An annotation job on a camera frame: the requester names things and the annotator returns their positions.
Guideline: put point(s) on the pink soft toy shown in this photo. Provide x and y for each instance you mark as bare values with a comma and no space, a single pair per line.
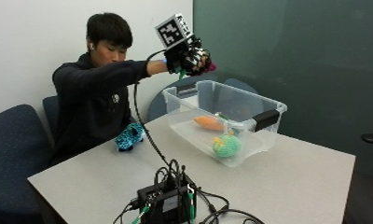
211,66

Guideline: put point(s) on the white marker cube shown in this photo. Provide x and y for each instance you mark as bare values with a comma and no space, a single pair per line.
174,30

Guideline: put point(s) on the blue office chair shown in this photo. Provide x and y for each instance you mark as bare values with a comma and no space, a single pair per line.
162,101
240,85
16,161
51,113

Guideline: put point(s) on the orange carrot soft toy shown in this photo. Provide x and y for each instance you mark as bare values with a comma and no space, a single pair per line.
210,123

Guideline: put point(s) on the clear plastic storage bin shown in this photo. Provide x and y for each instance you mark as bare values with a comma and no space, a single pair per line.
226,121

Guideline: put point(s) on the white earbud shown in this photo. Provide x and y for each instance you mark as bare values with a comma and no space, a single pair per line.
91,46

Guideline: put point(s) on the green round soft toy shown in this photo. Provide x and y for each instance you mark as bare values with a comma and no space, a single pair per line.
227,146

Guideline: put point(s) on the the person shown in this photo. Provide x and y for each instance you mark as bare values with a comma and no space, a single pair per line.
94,102

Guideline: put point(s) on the blue spotted soft toy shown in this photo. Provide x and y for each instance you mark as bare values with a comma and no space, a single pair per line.
130,137

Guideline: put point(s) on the black electronics box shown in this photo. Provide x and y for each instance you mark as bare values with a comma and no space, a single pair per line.
167,199

